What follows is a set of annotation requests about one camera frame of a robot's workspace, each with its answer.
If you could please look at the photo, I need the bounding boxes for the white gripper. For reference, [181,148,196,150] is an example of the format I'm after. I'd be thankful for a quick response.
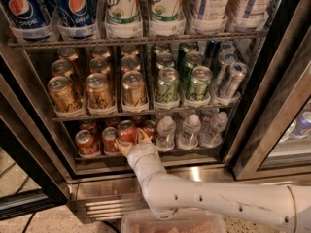
[116,128,167,187]

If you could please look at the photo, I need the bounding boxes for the red coke can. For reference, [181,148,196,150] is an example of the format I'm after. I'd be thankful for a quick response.
[117,120,137,144]
[143,120,156,141]
[75,130,100,158]

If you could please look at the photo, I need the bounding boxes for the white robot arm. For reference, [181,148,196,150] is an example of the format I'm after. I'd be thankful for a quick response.
[116,129,311,233]

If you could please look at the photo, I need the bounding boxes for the front middle orange can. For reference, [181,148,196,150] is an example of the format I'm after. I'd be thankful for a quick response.
[86,73,115,110]

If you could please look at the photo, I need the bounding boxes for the front right orange can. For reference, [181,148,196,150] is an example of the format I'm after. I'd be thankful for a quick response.
[122,71,147,107]

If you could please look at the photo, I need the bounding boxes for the front left green can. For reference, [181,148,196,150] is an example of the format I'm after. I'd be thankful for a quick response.
[155,68,179,103]

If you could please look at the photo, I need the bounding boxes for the front left orange can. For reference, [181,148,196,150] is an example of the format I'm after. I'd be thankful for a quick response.
[48,76,82,113]

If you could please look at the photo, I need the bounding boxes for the second row right orange can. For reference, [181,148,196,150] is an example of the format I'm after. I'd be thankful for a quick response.
[121,55,141,73]

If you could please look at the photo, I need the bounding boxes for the second row orange can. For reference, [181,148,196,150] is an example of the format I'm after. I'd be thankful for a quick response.
[52,59,78,82]
[121,55,141,73]
[90,57,111,76]

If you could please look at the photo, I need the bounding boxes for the front right green can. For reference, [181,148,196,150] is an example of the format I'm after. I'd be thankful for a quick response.
[186,66,212,102]

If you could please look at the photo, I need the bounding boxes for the second row middle orange can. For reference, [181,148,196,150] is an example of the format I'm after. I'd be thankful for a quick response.
[90,57,111,76]

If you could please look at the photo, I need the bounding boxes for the second row left green can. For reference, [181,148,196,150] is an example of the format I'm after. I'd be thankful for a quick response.
[155,52,175,70]

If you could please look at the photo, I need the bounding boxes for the second row green can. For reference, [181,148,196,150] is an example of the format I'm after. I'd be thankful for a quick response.
[181,51,204,82]
[155,52,175,70]

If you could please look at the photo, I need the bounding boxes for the second row right green can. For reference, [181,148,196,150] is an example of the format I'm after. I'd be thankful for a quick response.
[181,51,204,82]

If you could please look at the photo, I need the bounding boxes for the second row left orange can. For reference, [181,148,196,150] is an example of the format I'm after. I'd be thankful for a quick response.
[52,59,78,82]

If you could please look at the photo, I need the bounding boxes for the front silver slim can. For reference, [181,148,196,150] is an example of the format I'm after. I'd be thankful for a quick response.
[219,62,249,99]

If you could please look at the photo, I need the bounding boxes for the silver slim can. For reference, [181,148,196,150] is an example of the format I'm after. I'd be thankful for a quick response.
[213,51,237,86]
[219,62,249,99]

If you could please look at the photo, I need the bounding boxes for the blue can behind glass door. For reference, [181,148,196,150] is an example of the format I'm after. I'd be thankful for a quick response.
[291,110,311,139]

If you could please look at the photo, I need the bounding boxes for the left water bottle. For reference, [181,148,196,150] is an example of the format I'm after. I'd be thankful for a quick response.
[155,116,176,151]

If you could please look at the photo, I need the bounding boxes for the water bottle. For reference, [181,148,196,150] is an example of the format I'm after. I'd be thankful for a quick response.
[177,114,201,150]
[199,112,228,148]
[155,116,176,151]

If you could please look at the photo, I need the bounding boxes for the middle water bottle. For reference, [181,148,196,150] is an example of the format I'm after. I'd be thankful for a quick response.
[177,114,201,150]

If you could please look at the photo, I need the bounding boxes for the right water bottle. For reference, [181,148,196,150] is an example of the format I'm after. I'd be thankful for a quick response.
[199,112,228,148]

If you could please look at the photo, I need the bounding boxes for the left 7UP bottle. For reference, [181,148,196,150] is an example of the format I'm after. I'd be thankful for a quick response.
[105,0,143,39]

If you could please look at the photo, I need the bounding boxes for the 7up bottle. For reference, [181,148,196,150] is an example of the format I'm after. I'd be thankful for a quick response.
[105,0,143,39]
[149,0,183,36]

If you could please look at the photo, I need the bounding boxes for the right 7UP bottle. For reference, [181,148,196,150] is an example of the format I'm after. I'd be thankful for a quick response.
[149,0,183,36]

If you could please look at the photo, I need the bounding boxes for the right Pepsi bottle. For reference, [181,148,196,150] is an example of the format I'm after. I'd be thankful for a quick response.
[56,0,96,39]

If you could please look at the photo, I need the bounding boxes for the pepsi bottle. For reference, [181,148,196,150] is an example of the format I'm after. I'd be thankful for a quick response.
[56,0,96,39]
[1,0,51,30]

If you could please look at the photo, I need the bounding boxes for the left white labelled bottle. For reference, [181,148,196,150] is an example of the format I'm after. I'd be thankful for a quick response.
[190,0,228,35]

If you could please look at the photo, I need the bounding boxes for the white labelled bottle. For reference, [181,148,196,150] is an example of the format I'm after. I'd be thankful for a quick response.
[190,0,228,35]
[226,0,271,32]

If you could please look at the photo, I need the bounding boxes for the left Pepsi bottle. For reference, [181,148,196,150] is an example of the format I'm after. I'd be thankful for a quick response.
[1,0,51,30]

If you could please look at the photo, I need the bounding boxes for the right white labelled bottle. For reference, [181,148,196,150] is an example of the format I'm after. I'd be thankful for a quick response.
[226,0,271,32]

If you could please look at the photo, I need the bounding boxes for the middle wire shelf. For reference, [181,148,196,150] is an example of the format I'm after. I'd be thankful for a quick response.
[52,104,236,122]

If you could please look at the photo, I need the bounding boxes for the wire shelf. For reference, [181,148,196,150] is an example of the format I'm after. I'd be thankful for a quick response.
[52,104,236,122]
[7,30,268,50]

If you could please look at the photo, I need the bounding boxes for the top wire shelf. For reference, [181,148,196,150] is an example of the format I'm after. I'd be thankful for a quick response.
[7,30,268,50]

